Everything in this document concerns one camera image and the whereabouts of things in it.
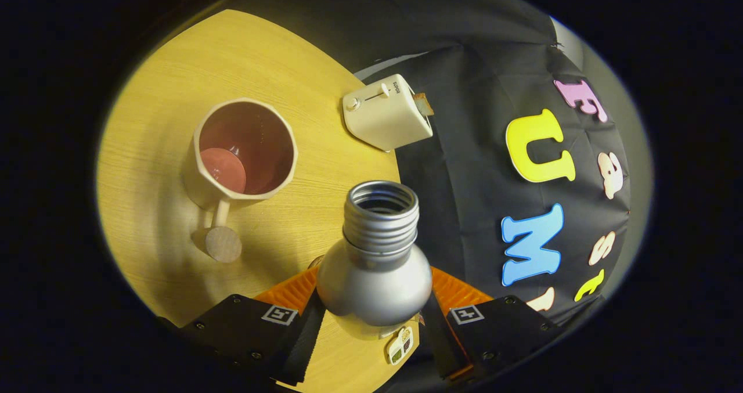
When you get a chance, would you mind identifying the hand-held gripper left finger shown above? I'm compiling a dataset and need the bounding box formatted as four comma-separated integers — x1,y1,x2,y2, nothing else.
174,266,327,387

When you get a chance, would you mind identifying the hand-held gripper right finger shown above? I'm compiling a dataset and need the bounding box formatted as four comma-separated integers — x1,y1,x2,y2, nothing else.
419,266,562,383

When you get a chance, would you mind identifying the silver metal bottle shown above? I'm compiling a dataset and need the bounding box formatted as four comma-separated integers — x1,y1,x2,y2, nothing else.
316,181,434,340

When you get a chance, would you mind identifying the cream cup with wooden handle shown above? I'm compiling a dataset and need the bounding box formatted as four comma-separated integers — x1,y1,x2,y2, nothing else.
185,98,299,264

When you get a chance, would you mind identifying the white divided bean tray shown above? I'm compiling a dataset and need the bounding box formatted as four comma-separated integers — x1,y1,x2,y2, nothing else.
385,326,414,365

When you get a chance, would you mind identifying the cream white toaster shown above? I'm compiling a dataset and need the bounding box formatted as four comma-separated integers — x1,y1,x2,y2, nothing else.
342,74,434,152

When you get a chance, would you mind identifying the wooden table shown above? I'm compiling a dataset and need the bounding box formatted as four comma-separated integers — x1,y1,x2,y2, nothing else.
96,9,421,393

